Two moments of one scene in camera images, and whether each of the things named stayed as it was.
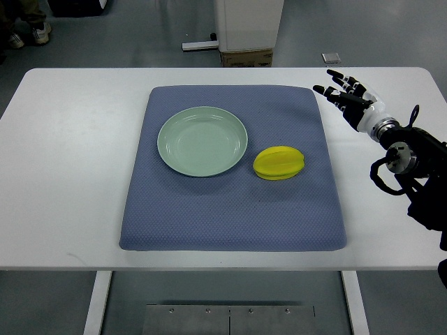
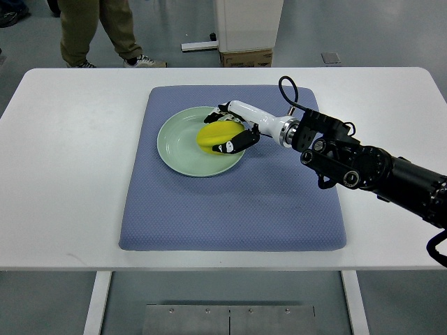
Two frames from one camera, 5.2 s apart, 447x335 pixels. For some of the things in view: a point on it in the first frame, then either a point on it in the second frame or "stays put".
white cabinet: [246, 24] stays put
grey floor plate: [331, 58] stays put
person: [25, 21] → [78, 20]
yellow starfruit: [277, 162] → [211, 134]
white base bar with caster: [213, 44] stays put
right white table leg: [356, 308] stays put
